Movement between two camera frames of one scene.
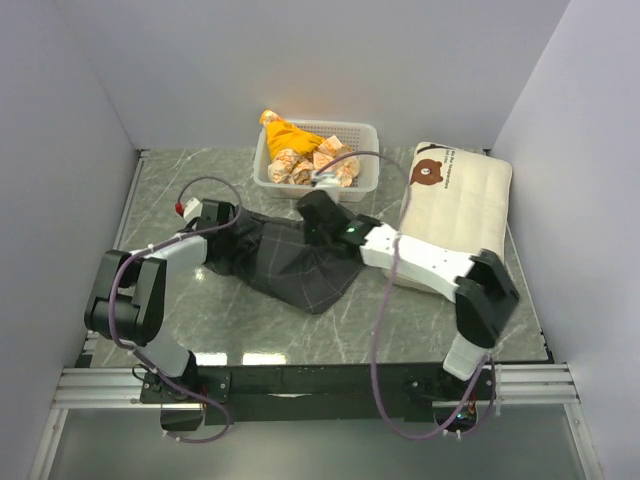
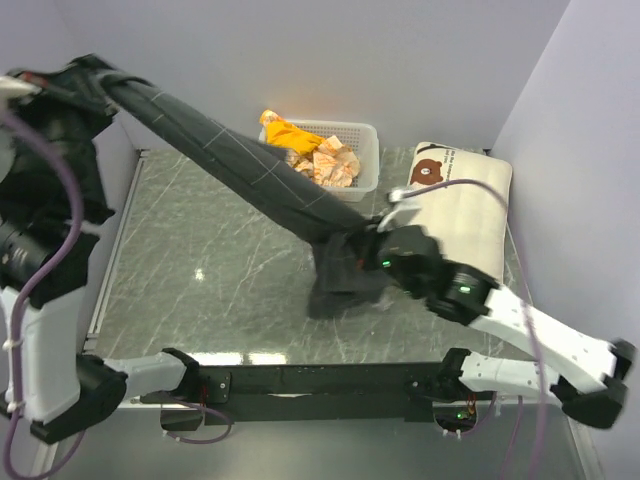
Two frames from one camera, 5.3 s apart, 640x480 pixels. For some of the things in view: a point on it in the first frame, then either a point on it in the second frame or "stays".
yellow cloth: [281, 135] stays
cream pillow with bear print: [457, 200] stays
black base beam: [333, 393] stays
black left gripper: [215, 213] to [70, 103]
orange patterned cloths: [329, 156] stays
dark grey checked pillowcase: [276, 257] to [345, 278]
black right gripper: [311, 238] to [383, 235]
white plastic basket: [360, 137] stays
